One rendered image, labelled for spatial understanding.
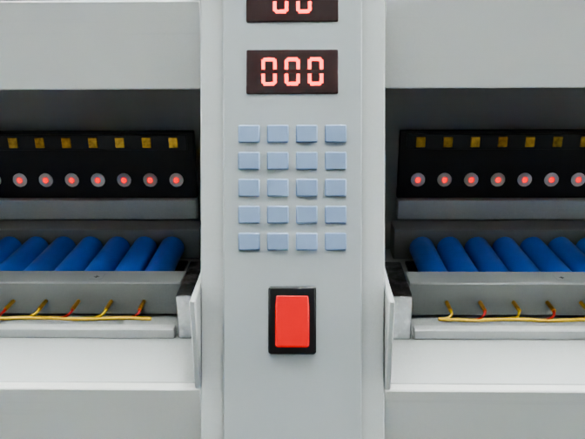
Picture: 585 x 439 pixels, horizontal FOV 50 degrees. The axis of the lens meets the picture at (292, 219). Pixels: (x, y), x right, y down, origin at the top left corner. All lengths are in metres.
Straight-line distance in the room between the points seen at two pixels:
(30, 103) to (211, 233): 0.29
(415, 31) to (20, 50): 0.21
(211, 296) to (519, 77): 0.20
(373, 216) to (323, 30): 0.10
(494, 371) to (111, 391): 0.20
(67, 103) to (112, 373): 0.27
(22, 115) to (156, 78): 0.24
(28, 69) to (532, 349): 0.32
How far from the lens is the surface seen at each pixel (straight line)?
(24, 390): 0.36
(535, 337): 0.40
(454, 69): 0.35
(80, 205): 0.52
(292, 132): 0.32
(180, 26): 0.34
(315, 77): 0.32
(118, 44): 0.35
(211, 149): 0.32
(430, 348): 0.37
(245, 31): 0.33
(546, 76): 0.36
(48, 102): 0.57
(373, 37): 0.33
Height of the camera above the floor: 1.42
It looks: 1 degrees down
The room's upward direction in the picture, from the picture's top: straight up
